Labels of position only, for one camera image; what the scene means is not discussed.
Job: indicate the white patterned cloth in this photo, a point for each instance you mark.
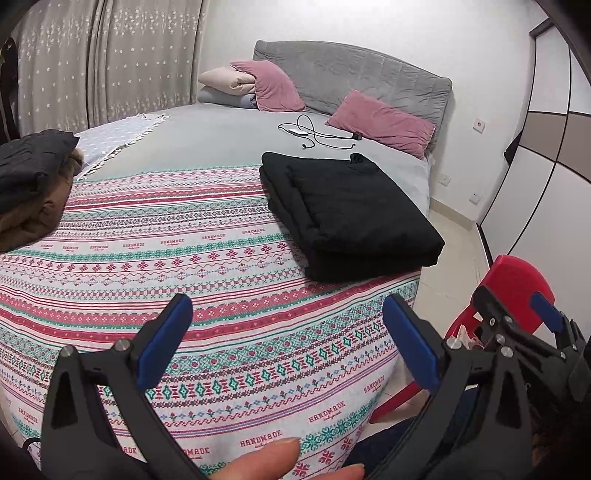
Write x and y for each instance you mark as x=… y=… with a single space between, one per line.
x=468 y=339

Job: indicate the folded black padded jacket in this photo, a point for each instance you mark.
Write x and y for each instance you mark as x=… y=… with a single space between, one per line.
x=32 y=161

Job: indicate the grey padded headboard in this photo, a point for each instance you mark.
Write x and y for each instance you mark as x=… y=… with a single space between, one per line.
x=360 y=74

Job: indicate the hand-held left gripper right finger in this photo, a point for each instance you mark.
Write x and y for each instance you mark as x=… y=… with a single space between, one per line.
x=411 y=341

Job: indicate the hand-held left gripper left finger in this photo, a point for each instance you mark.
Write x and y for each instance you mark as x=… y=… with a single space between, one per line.
x=165 y=341

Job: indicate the folded brown coat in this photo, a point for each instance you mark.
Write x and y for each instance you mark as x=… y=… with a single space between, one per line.
x=32 y=221

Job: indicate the folded beige quilt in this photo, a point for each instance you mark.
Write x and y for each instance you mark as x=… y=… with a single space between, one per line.
x=224 y=81

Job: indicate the hanging black garment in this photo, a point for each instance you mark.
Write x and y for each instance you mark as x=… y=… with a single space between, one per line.
x=7 y=92

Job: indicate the patterned pink green blanket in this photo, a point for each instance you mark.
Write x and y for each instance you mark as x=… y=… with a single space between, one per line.
x=184 y=258

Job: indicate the white and beige wardrobe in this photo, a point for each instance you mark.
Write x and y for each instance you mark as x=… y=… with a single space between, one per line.
x=545 y=184

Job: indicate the light blue fringed throw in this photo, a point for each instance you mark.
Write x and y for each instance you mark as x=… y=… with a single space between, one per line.
x=115 y=136

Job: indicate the small black hanging cloth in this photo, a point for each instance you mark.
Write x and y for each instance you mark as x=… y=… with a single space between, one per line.
x=512 y=147

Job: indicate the person's right forearm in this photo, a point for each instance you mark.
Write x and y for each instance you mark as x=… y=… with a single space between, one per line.
x=563 y=438

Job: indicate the pink velvet pillow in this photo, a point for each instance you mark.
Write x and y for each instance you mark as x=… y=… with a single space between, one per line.
x=383 y=122
x=272 y=85

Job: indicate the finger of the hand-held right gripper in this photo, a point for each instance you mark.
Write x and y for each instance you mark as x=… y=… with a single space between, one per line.
x=489 y=307
x=547 y=311

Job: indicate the red plastic chair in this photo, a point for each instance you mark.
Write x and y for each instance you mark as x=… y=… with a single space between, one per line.
x=512 y=277

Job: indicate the white charging device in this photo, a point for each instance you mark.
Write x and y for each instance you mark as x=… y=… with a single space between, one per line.
x=298 y=132

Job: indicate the grey bedsheet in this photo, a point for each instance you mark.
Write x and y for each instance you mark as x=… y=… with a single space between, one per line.
x=217 y=138

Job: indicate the large black coat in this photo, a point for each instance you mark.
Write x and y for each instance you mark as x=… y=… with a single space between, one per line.
x=360 y=217

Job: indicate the beige star-patterned curtain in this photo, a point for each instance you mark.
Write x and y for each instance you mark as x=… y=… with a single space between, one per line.
x=115 y=60

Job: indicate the white round-hole wall socket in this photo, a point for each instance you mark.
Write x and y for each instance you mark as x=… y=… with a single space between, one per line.
x=479 y=125

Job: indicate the person's left hand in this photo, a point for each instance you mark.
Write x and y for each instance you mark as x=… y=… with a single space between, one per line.
x=268 y=464

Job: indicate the folded grey blanket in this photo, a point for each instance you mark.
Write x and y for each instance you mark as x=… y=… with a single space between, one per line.
x=221 y=98

